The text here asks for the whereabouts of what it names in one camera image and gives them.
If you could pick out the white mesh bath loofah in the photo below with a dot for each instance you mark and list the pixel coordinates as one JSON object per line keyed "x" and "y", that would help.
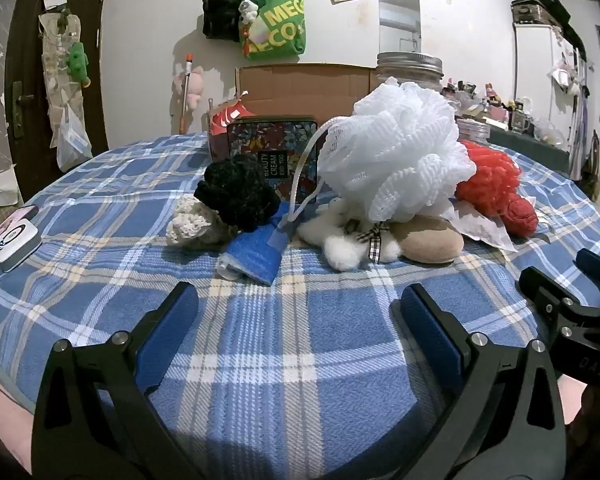
{"x": 405, "y": 150}

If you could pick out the green plush toy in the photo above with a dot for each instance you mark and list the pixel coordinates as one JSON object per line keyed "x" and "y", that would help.
{"x": 77, "y": 62}

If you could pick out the side table with clutter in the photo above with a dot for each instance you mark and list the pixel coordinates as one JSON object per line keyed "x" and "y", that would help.
{"x": 500, "y": 105}

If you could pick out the wall mirror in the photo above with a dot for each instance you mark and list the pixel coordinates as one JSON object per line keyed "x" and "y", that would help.
{"x": 400, "y": 10}

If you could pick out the blue folded cloth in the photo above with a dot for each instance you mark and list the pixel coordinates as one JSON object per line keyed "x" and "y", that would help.
{"x": 252, "y": 257}

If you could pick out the large glass jar metal lid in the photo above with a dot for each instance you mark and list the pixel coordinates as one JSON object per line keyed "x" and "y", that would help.
{"x": 410, "y": 62}

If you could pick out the hanging door organizer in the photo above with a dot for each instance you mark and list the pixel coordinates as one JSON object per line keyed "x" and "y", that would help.
{"x": 55, "y": 75}

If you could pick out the pink plush toy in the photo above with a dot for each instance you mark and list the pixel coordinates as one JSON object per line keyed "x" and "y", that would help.
{"x": 194, "y": 87}

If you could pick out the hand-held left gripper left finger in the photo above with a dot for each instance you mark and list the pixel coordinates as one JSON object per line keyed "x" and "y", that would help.
{"x": 166, "y": 332}

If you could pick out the beige plush piece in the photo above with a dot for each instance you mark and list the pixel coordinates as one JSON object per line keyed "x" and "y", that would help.
{"x": 430, "y": 242}

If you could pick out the white refrigerator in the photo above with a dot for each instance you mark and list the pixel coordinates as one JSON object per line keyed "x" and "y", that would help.
{"x": 535, "y": 70}

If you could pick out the small white plush toy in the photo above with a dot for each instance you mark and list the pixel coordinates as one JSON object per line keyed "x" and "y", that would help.
{"x": 247, "y": 10}

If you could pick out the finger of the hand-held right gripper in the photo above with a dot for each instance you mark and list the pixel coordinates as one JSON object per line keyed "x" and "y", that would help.
{"x": 597, "y": 262}
{"x": 545, "y": 292}

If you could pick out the woven basket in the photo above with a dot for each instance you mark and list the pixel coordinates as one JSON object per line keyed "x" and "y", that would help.
{"x": 530, "y": 10}

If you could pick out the small glass jar metal lid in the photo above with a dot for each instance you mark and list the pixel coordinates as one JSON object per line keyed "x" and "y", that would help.
{"x": 472, "y": 129}

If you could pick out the pink bedsheet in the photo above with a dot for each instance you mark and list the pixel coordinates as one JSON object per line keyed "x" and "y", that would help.
{"x": 5, "y": 410}

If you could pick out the desk with dark cloth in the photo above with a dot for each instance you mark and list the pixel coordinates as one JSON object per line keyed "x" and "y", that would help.
{"x": 525, "y": 147}

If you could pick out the white plush sheep toy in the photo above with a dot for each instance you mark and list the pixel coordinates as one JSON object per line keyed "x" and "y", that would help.
{"x": 340, "y": 252}

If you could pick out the black knitted scrubber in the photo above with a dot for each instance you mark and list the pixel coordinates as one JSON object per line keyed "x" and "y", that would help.
{"x": 240, "y": 190}

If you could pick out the dark clothes pile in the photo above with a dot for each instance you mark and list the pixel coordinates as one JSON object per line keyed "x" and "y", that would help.
{"x": 565, "y": 10}

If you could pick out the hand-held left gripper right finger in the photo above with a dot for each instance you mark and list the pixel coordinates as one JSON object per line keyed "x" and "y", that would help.
{"x": 430, "y": 332}

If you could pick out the red knitted scrubber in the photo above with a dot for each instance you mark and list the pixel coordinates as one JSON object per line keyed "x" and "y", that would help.
{"x": 521, "y": 216}

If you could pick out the black bag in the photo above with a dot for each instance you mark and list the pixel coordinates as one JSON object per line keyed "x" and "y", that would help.
{"x": 220, "y": 10}

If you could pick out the red mesh bath loofah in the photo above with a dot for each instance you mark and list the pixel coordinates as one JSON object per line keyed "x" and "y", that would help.
{"x": 490, "y": 175}

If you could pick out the white stick with red tip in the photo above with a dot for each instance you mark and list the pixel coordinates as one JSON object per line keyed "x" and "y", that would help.
{"x": 186, "y": 90}

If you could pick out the dark brown door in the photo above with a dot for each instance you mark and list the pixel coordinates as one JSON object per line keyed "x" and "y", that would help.
{"x": 30, "y": 60}

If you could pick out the cardboard box with red inside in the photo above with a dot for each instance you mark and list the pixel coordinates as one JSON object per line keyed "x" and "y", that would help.
{"x": 300, "y": 90}

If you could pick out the white flat device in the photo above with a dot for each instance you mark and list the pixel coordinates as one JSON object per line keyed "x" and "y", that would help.
{"x": 20, "y": 242}

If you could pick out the black cube box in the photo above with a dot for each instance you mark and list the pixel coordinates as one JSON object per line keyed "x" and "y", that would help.
{"x": 275, "y": 135}

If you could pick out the cream knitted scrubber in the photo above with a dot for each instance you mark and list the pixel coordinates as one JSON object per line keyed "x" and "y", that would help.
{"x": 190, "y": 225}

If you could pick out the clear plastic bag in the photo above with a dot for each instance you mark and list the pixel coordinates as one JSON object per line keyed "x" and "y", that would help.
{"x": 72, "y": 145}

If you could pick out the green tote bag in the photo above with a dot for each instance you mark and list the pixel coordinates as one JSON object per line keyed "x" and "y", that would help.
{"x": 280, "y": 25}

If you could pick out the blue plaid blanket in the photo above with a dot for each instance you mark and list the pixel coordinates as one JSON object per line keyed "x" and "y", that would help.
{"x": 280, "y": 345}

